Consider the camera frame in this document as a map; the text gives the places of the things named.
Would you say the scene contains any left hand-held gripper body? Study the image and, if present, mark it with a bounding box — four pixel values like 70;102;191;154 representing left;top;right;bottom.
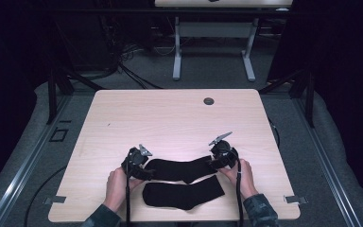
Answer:
120;144;154;179

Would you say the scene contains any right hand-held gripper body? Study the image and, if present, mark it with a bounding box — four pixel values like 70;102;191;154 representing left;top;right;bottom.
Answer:
208;131;240;169

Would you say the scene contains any black sock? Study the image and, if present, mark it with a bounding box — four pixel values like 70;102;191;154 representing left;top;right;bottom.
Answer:
142;174;227;211
144;154;219;185

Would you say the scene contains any person's left hand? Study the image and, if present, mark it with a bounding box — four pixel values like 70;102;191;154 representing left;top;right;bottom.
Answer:
102;166;145;214

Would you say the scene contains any person's right hand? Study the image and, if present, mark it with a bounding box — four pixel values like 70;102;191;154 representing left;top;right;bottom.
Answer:
217;158;260;201

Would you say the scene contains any black metal stand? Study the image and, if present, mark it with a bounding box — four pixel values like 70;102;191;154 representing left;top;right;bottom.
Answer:
258;67;316;129
45;61;106;126

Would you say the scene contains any white background desk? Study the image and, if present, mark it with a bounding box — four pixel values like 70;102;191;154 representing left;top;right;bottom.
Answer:
153;0;295;82

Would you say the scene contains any dark curtain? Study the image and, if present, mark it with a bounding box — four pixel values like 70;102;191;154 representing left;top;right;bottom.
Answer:
0;0;58;198
266;0;363;201

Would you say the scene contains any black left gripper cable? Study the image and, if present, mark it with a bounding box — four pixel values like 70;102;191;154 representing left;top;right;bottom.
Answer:
125;150;132;227

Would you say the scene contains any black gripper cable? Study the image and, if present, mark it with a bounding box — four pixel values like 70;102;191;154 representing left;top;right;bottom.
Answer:
125;150;132;227
231;148;245;227

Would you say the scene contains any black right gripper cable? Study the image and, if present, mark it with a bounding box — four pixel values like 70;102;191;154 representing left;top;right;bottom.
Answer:
231;148;245;227

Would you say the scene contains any black cable beside table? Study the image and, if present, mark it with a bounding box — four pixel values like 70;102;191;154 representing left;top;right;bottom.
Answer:
267;116;281;149

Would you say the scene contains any grey metal table bracket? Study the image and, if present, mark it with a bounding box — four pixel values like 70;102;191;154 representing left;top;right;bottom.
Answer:
43;195;67;205
283;195;309;205

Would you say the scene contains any black floor cable bundle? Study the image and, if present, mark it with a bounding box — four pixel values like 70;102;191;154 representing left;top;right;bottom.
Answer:
98;13;165;91

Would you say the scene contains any thin black floor cable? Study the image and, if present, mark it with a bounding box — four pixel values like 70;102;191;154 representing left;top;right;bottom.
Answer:
23;165;68;227

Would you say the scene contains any aluminium floor rail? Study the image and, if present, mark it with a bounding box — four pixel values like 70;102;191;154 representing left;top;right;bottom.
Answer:
292;96;363;227
0;94;74;227

